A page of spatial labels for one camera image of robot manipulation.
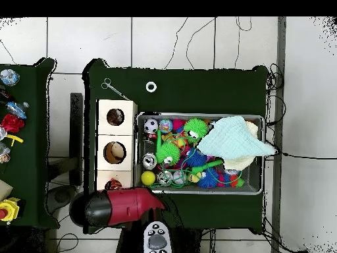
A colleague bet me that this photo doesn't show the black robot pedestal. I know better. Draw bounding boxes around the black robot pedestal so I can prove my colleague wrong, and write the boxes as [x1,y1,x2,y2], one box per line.
[184,228,203,253]

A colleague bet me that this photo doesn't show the black white toy soccer ball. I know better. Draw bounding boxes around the black white toy soccer ball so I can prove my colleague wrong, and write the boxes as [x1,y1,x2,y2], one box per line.
[143,118,159,134]

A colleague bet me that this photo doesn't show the clear plastic packet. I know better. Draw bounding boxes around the clear plastic packet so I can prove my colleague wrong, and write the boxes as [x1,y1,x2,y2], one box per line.
[0,142,12,164]

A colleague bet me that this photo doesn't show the mint green knitted cloth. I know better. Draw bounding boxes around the mint green knitted cloth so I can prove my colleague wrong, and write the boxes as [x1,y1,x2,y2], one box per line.
[196,115,276,161]

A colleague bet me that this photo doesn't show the crushed clear plastic bottle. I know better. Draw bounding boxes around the crushed clear plastic bottle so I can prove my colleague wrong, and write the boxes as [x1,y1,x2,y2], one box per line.
[0,69,20,87]

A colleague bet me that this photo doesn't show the white toy baseball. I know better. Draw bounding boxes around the white toy baseball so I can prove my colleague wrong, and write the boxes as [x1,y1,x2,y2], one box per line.
[172,170,187,185]

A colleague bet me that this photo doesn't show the metal scissors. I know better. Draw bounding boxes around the metal scissors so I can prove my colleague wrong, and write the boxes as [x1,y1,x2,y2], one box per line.
[101,78,131,101]

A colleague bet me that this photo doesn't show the cream knitted cloth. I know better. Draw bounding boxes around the cream knitted cloth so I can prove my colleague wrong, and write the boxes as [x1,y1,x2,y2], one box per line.
[223,119,259,171]

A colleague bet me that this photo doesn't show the blue spiky ball with eyes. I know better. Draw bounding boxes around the blue spiky ball with eyes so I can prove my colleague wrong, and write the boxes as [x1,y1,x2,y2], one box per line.
[196,168,220,189]

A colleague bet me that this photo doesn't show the colourful globe ball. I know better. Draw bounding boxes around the colourful globe ball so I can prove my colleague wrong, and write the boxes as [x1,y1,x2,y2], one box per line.
[159,119,174,134]

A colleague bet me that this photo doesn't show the wooden box with three holes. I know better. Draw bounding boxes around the wooden box with three holes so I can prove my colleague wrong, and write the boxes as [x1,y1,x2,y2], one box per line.
[95,99,138,191]

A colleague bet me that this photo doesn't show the green spiky rubber ball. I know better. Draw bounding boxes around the green spiky rubber ball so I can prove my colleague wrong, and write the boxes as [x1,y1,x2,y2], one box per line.
[155,141,181,166]

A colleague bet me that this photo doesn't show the yellow ball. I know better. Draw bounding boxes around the yellow ball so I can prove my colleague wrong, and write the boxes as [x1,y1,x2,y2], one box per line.
[141,170,157,186]

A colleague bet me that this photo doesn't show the silver soda can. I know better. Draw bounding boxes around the silver soda can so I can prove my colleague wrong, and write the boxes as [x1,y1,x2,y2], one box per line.
[142,153,158,171]

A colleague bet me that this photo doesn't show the crushed bottle with blue label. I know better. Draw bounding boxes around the crushed bottle with blue label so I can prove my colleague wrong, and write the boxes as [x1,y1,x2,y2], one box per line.
[5,101,30,120]

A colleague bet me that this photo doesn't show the red cloth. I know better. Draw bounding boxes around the red cloth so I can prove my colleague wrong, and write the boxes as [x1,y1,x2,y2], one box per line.
[0,113,25,133]

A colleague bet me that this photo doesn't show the beige foam block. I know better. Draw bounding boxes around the beige foam block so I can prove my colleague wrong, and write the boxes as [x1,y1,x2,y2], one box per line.
[0,179,14,202]

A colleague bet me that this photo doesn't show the yellow emergency stop button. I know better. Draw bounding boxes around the yellow emergency stop button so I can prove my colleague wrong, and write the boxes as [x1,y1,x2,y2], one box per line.
[0,197,21,223]

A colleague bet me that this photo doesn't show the yellow plastic toy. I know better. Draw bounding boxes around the yellow plastic toy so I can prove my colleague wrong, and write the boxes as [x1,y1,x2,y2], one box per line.
[5,134,24,148]

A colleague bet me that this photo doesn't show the wire mesh bin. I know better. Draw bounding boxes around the wire mesh bin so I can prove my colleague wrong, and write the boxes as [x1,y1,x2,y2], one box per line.
[134,112,265,196]

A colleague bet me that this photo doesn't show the green spiky ball with eyes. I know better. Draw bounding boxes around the green spiky ball with eyes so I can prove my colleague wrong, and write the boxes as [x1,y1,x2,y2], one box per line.
[183,117,209,142]

